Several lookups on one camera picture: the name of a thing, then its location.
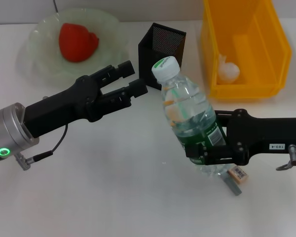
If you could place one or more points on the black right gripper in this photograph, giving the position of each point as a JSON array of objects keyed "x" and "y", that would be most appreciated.
[{"x": 261, "y": 135}]

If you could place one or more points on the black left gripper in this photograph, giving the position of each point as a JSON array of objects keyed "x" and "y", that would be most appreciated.
[{"x": 61, "y": 106}]

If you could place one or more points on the clear green-label water bottle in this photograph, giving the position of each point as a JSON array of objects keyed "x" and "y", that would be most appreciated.
[{"x": 185, "y": 98}]

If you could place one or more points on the red-orange fruit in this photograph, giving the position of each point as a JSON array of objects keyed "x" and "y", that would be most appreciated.
[{"x": 76, "y": 42}]

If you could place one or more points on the white paper ball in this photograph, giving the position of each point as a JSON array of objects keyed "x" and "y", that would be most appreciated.
[{"x": 228, "y": 71}]

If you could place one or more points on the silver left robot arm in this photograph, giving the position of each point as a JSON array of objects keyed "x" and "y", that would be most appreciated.
[{"x": 10, "y": 130}]

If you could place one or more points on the black mesh pen holder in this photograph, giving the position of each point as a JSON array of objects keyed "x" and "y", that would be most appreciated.
[{"x": 148, "y": 56}]

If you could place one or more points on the beige eraser with barcode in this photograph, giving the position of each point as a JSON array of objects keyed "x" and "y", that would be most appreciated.
[{"x": 238, "y": 174}]

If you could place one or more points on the grey pen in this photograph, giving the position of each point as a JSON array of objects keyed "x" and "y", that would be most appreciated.
[{"x": 233, "y": 186}]

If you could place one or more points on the pale green glass fruit plate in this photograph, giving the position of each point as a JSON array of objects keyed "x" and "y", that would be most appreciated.
[{"x": 44, "y": 49}]

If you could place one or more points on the yellow plastic storage bin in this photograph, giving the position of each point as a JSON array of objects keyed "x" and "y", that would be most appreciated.
[{"x": 261, "y": 49}]

